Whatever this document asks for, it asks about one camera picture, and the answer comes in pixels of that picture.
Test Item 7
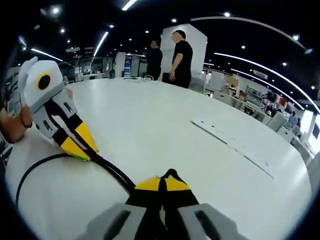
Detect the white office chair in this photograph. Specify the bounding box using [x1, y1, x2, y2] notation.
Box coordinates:
[265, 110, 289, 133]

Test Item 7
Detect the white square pillar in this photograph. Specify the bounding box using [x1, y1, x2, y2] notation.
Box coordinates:
[159, 23, 209, 84]

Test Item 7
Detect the black charging cable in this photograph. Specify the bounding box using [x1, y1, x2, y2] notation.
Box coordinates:
[15, 147, 138, 209]

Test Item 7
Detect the flat white panel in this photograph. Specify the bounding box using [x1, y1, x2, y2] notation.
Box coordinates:
[190, 119, 276, 180]

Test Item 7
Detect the red string bracelet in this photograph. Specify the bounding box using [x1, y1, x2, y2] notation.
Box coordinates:
[20, 106, 34, 129]

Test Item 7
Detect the black box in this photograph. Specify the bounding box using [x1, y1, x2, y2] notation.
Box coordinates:
[161, 72, 176, 84]

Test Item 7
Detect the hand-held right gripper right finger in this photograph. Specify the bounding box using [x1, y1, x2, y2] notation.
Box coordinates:
[163, 176, 248, 240]

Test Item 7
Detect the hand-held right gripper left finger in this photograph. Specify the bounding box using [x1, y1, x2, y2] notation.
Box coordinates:
[74, 175, 162, 240]

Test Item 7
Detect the black Velcro strap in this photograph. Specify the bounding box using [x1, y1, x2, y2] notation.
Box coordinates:
[159, 168, 182, 187]

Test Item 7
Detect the curved white ceiling trim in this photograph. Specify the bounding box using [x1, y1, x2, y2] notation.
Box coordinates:
[189, 15, 307, 51]

